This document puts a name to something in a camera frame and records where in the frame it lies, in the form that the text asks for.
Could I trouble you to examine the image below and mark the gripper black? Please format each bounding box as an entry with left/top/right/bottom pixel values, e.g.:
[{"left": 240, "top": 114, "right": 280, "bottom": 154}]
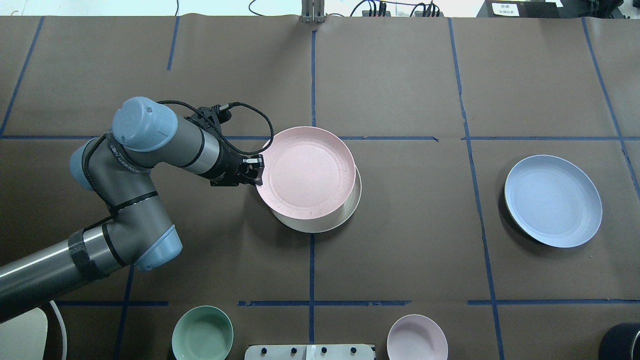
[{"left": 210, "top": 150, "right": 265, "bottom": 187}]

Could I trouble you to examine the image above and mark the pink plate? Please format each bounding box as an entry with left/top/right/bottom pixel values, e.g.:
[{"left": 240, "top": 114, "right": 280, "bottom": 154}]
[{"left": 256, "top": 126, "right": 356, "bottom": 220}]

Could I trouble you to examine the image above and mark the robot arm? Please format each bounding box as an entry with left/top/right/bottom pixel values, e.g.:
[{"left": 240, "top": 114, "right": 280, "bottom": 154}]
[{"left": 1, "top": 96, "right": 265, "bottom": 322}]

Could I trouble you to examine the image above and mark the cream plate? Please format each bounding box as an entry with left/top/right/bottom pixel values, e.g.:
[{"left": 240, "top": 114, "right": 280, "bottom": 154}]
[{"left": 271, "top": 168, "right": 362, "bottom": 234}]

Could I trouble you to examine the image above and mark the green bowl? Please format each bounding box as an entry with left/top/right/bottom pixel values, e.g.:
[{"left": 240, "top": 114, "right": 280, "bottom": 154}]
[{"left": 171, "top": 305, "right": 234, "bottom": 360}]

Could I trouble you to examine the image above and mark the pink bowl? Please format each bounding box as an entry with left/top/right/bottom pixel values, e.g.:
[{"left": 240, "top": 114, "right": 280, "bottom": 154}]
[{"left": 386, "top": 314, "right": 449, "bottom": 360}]

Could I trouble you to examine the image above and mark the cream toaster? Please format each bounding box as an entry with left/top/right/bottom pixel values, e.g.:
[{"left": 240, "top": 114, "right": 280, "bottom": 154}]
[{"left": 0, "top": 308, "right": 48, "bottom": 360}]

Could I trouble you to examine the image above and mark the black box with label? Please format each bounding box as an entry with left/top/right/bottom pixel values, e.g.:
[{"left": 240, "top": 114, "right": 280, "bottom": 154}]
[{"left": 476, "top": 0, "right": 560, "bottom": 19}]

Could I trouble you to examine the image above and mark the blue plate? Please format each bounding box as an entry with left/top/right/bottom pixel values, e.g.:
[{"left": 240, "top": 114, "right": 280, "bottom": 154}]
[{"left": 503, "top": 154, "right": 603, "bottom": 248}]

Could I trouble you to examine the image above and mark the dark blue pot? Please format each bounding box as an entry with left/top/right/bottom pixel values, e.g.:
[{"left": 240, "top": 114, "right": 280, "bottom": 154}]
[{"left": 598, "top": 322, "right": 640, "bottom": 360}]

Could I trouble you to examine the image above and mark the aluminium frame post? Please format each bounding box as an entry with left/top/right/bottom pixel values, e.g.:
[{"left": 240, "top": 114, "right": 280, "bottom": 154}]
[{"left": 301, "top": 0, "right": 326, "bottom": 24}]

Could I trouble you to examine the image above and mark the white toaster power cable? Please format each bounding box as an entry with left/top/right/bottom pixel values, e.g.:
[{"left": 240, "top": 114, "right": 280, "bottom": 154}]
[{"left": 49, "top": 300, "right": 68, "bottom": 360}]

